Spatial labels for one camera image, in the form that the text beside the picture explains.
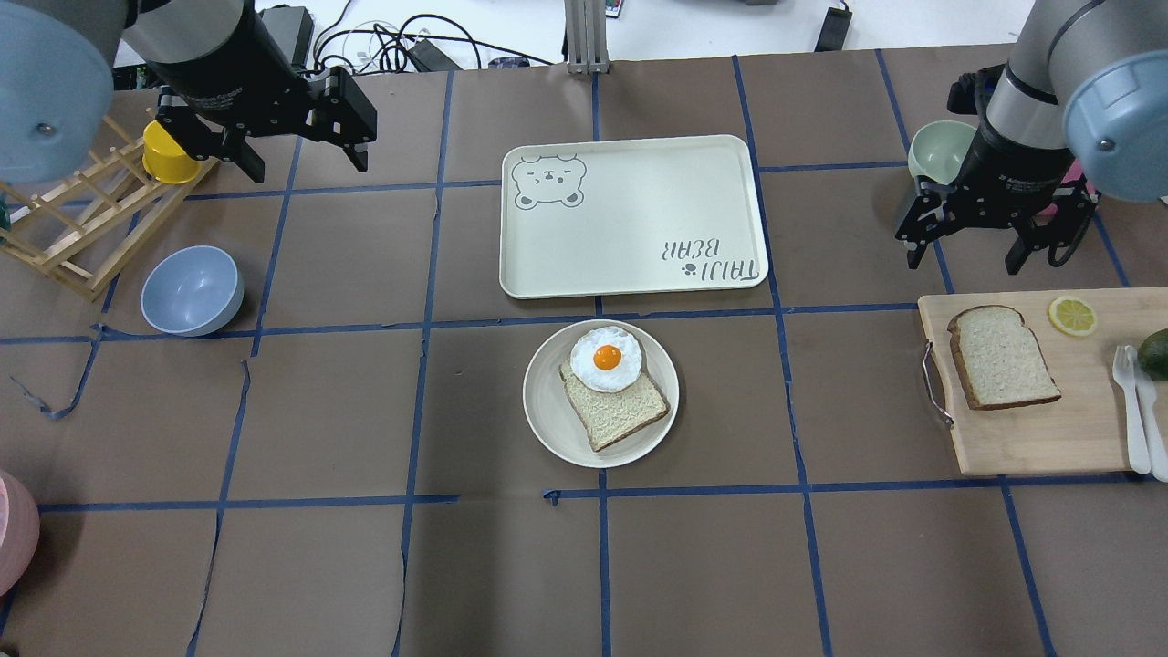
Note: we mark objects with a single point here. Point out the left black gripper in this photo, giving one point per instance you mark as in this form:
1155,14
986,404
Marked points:
239,84

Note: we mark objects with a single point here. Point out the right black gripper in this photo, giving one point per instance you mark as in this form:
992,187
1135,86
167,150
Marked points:
1015,164

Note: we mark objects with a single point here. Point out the bread slice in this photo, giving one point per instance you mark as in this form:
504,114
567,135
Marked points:
999,361
610,417

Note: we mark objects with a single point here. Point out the round cream plate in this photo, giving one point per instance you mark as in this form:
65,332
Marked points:
552,418

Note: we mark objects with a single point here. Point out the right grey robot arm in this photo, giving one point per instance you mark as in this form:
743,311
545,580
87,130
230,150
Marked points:
1078,110

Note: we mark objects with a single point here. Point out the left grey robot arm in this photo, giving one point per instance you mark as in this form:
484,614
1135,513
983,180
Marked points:
225,80

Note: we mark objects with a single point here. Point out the green bowl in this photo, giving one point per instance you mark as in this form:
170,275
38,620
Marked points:
938,149

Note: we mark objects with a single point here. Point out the lemon slice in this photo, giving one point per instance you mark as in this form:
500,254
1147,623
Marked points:
1073,316

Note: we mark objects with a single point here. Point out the wooden cutting board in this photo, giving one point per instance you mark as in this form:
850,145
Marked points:
1085,430

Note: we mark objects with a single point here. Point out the yellow mug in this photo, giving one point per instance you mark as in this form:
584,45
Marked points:
164,159

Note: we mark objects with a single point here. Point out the black power brick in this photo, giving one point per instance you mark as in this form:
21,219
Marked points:
425,56

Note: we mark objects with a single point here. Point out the blue bowl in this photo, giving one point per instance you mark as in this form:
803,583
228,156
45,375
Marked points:
193,292

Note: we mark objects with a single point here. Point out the avocado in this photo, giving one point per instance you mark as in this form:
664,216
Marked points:
1152,355

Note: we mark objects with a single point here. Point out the wooden mug rack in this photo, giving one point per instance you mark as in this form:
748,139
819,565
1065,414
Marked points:
87,229

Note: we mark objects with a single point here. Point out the black power adapter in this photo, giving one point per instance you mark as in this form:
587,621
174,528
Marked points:
834,29

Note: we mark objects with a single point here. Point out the cream bear tray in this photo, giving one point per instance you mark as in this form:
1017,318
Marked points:
639,216

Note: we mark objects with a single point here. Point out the fried egg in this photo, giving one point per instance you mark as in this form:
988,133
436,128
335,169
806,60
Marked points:
607,359

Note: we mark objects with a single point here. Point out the pink bowl with ice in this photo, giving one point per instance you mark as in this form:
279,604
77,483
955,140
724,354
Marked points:
20,530

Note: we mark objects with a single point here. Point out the aluminium frame post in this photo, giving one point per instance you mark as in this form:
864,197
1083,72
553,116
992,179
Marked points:
586,37

